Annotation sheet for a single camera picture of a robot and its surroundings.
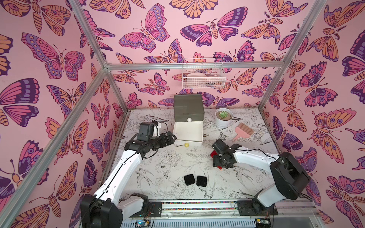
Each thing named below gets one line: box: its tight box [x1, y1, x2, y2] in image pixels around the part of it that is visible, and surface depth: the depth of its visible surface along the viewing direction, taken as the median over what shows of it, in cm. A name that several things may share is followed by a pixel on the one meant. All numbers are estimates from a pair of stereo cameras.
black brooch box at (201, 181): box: [196, 175, 208, 188], surface depth 83 cm
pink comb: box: [231, 122, 255, 143], surface depth 107 cm
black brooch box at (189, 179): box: [183, 173, 196, 186], surface depth 85 cm
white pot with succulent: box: [214, 107, 234, 129], surface depth 104 cm
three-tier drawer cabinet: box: [172, 94, 205, 147], surface depth 97 cm
